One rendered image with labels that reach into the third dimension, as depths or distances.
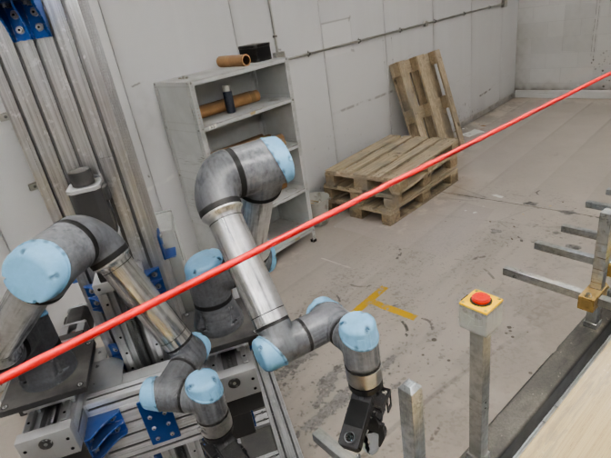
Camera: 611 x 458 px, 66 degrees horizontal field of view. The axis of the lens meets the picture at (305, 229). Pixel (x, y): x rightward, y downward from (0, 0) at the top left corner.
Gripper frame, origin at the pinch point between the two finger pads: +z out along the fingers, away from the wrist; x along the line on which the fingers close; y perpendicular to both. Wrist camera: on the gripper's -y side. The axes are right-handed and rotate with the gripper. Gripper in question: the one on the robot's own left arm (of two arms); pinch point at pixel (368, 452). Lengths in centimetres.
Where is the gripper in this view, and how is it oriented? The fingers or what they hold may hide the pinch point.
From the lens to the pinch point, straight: 118.1
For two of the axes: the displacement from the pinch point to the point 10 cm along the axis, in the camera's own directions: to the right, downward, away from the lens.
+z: 1.5, 8.9, 4.3
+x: -8.6, -1.0, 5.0
